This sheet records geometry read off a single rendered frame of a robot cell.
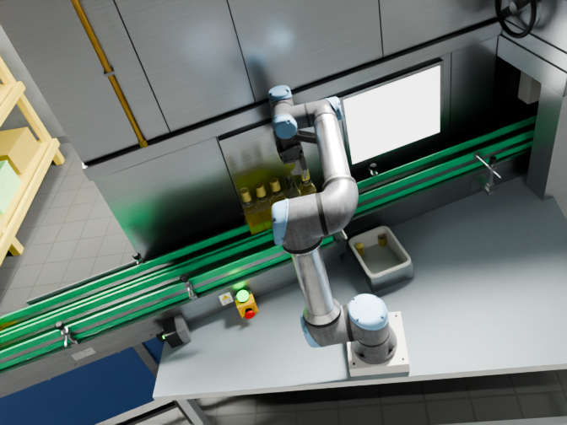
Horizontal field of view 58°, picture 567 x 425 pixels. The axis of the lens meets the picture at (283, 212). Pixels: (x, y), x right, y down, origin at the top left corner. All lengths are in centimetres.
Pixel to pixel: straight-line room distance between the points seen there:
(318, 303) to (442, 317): 55
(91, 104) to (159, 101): 21
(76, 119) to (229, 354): 97
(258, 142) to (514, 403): 161
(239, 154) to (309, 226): 68
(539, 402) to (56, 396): 204
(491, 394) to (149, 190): 175
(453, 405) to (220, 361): 115
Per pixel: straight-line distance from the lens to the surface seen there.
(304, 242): 136
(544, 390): 269
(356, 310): 160
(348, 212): 135
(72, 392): 235
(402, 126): 216
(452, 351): 185
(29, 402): 238
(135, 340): 210
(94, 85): 178
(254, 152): 195
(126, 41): 173
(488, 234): 218
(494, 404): 262
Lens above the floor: 234
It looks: 42 degrees down
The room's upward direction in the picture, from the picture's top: 16 degrees counter-clockwise
